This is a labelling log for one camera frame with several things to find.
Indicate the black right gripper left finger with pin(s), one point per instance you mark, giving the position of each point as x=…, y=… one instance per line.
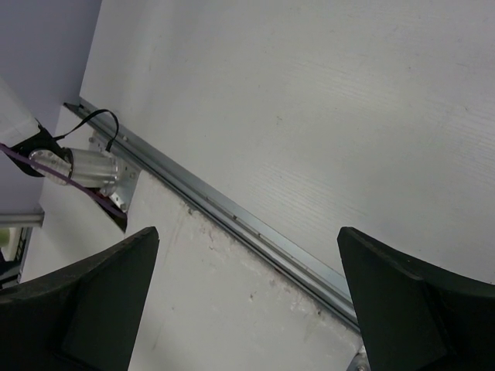
x=84, y=316

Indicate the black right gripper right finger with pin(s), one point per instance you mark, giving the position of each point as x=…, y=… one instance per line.
x=414, y=315

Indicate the aluminium table edge rail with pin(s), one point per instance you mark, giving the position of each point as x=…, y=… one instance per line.
x=320, y=282

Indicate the left metal mounting bracket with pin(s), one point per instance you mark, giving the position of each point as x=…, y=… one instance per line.
x=122, y=192

